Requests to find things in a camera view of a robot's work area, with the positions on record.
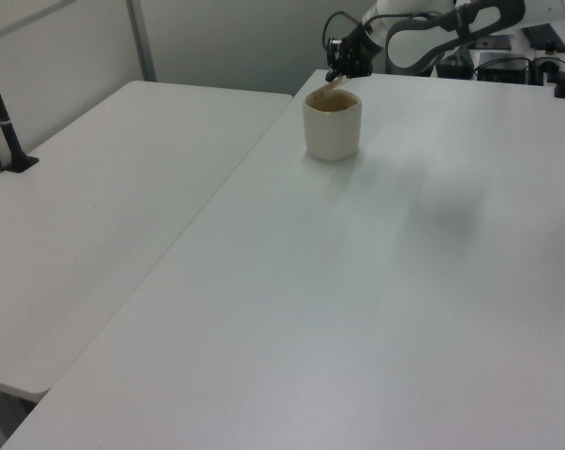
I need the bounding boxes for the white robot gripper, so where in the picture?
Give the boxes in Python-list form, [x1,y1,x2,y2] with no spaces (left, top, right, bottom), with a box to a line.
[325,17,386,83]

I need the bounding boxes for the wooden stick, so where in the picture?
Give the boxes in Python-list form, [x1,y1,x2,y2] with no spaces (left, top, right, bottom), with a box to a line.
[316,77,352,98]

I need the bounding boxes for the cream desktop trash bin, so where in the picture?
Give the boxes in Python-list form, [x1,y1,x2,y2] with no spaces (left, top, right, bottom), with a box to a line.
[302,89,363,163]

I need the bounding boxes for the dark flat panel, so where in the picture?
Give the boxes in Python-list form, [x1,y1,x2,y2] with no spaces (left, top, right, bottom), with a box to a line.
[472,34,513,53]

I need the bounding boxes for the black electronics box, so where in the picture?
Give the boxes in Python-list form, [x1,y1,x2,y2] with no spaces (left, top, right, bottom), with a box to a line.
[476,51,545,86]

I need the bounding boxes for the white side table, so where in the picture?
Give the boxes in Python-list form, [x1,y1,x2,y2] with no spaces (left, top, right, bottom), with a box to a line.
[0,80,296,405]

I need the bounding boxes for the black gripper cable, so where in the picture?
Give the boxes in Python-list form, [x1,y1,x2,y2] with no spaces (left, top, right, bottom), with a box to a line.
[320,10,361,53]

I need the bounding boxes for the grey metal partition post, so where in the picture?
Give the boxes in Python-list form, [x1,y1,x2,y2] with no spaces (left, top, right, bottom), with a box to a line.
[126,0,158,84]

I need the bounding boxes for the black camera stand with tie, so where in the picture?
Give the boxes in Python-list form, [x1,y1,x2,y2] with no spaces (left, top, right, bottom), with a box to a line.
[0,38,41,174]

